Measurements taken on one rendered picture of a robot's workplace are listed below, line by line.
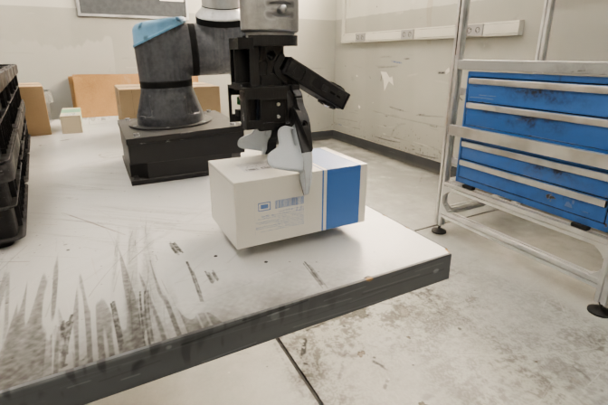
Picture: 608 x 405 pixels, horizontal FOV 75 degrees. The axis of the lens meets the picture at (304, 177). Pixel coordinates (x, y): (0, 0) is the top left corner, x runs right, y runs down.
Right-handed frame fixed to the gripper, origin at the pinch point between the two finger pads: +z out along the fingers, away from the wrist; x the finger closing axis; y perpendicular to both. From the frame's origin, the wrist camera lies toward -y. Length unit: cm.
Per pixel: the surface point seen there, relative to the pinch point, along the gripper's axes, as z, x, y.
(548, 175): 32, -42, -139
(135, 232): 8.0, -10.0, 20.9
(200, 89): -7, -79, -7
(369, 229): 8.2, 5.5, -11.3
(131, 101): -4, -79, 14
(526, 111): 7, -55, -138
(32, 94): -5, -105, 41
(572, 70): -11, -39, -137
